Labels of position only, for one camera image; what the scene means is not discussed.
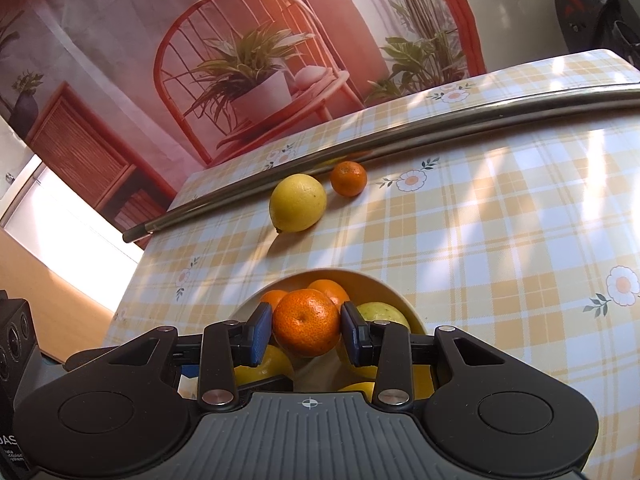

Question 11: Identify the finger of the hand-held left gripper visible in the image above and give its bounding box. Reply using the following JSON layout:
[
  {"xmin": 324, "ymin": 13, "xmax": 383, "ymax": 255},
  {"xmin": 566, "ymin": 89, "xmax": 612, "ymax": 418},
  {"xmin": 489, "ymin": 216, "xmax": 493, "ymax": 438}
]
[{"xmin": 235, "ymin": 373, "xmax": 294, "ymax": 394}]

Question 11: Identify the large greenish yellow citrus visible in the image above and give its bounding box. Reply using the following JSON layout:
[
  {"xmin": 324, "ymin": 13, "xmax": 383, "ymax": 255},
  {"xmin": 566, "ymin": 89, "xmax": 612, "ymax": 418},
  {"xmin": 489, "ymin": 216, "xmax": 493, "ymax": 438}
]
[{"xmin": 356, "ymin": 301, "xmax": 412, "ymax": 336}]

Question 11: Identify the large yellow lemon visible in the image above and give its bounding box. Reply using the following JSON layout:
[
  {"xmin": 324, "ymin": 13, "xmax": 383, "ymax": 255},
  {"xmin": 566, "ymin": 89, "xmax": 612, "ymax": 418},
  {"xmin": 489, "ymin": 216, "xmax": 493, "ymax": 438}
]
[{"xmin": 269, "ymin": 173, "xmax": 328, "ymax": 234}]

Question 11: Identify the long metal pole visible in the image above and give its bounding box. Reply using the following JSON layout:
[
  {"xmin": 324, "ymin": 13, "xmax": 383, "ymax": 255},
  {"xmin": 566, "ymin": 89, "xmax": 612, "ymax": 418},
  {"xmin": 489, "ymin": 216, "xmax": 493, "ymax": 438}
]
[{"xmin": 122, "ymin": 82, "xmax": 640, "ymax": 243}]

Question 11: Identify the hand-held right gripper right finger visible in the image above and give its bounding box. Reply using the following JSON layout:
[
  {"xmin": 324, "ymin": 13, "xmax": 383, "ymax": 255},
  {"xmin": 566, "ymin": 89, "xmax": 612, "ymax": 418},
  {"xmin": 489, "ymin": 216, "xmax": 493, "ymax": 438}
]
[{"xmin": 340, "ymin": 301, "xmax": 498, "ymax": 409}]

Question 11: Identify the white bowl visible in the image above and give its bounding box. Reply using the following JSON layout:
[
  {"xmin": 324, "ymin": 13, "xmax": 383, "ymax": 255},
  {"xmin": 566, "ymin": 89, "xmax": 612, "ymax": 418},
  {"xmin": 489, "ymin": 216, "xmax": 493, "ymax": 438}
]
[{"xmin": 220, "ymin": 268, "xmax": 429, "ymax": 403}]

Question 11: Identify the black exercise bike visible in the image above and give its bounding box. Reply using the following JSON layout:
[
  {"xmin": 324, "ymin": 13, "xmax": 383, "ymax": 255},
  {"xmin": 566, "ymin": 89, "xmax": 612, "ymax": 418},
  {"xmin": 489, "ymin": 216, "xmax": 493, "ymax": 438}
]
[{"xmin": 554, "ymin": 0, "xmax": 640, "ymax": 68}]

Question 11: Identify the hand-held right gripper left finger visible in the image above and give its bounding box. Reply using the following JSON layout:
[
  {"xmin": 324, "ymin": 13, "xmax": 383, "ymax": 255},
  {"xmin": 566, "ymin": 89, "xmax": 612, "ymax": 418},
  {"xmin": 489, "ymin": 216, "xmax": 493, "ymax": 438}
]
[{"xmin": 107, "ymin": 301, "xmax": 274, "ymax": 409}]

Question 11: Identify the yellow checked floral tablecloth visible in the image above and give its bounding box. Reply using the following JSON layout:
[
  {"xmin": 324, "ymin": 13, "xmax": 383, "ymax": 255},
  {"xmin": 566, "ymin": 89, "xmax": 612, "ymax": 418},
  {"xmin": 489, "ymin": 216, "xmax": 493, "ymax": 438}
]
[{"xmin": 102, "ymin": 49, "xmax": 640, "ymax": 480}]

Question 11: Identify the printed backdrop cloth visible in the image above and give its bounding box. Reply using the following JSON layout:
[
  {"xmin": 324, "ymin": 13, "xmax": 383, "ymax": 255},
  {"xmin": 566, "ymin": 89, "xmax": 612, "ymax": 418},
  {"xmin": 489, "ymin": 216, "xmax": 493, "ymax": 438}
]
[{"xmin": 0, "ymin": 0, "xmax": 488, "ymax": 266}]

